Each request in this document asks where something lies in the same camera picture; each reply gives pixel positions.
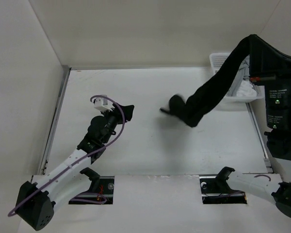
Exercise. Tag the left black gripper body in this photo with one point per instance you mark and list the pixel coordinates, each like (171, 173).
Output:
(113, 118)

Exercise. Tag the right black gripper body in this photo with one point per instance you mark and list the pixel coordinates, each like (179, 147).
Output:
(278, 78)

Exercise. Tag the black tank top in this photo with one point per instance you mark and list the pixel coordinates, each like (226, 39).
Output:
(208, 96)

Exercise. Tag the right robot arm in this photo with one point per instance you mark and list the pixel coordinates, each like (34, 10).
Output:
(278, 118)

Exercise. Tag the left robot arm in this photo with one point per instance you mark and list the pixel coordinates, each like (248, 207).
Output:
(37, 202)

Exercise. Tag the white plastic basket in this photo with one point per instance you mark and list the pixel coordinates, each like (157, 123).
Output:
(217, 60)

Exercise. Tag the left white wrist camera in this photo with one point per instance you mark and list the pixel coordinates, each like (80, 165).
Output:
(101, 103)

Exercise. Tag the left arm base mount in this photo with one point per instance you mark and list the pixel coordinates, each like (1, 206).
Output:
(100, 191)

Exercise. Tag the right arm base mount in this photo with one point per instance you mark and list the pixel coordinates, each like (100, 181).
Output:
(215, 190)

